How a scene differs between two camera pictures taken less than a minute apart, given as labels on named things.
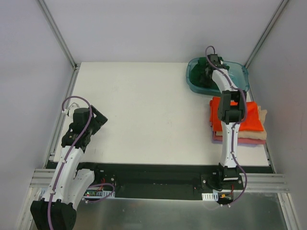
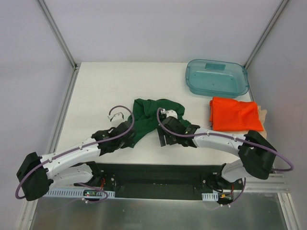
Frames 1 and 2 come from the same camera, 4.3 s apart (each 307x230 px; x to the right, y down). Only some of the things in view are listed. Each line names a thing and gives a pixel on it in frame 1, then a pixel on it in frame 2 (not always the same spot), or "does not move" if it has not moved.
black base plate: (168, 180) does not move
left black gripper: (96, 119) → (129, 133)
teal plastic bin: (237, 73) does not move
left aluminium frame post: (59, 34) does not move
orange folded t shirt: (253, 122) does not move
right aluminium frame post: (265, 32) does not move
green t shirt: (201, 74) → (146, 117)
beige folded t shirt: (255, 134) does not move
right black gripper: (207, 72) → (165, 133)
